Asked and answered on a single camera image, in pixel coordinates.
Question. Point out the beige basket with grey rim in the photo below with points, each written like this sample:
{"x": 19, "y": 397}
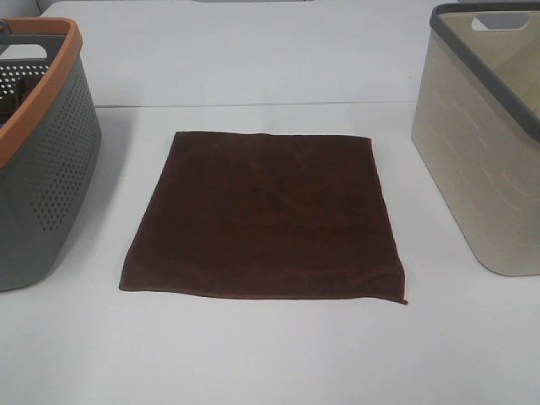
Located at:
{"x": 476, "y": 127}

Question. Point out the brown towel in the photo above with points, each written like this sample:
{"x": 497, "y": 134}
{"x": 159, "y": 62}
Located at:
{"x": 271, "y": 217}

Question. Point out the grey basket with orange rim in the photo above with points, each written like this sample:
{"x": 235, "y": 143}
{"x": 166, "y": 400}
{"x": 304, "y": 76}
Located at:
{"x": 50, "y": 142}

